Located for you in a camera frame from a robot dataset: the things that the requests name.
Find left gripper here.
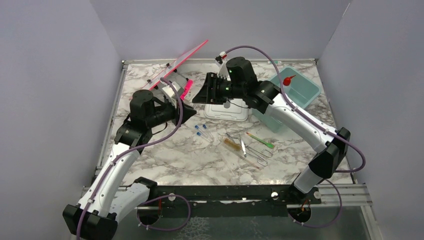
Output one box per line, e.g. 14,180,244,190
146,97,197,128

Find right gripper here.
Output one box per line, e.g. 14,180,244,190
192,72,246,105

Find red capped squeeze bottle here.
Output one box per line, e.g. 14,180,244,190
282,75,296,88

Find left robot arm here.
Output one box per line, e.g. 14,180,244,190
62,89,197,240

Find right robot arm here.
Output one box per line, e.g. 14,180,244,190
192,56,351,204

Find white plastic lid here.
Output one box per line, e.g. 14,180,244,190
203,73,250,122

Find clear glass rod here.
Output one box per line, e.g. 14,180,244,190
216,146,236,177

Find metal tweezers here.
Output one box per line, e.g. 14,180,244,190
239,134,247,158

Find green spatula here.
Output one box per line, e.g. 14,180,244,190
246,132,275,149

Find teal plastic bin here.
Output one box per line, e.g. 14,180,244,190
251,66,322,133

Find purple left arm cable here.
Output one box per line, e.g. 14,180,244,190
76,77,184,240

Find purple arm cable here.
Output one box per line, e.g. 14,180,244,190
223,44,367,174
76,77,184,240

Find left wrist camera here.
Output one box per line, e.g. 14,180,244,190
161,81,184,105

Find metal wire tongs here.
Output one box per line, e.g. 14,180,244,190
225,133,273,167

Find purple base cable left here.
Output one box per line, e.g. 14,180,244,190
136,194,192,233

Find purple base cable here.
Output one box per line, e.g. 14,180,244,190
287,178,343,229
136,194,192,233

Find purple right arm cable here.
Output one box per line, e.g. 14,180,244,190
223,44,367,174

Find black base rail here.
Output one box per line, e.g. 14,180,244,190
134,177,322,224

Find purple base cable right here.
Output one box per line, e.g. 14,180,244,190
287,178,343,229

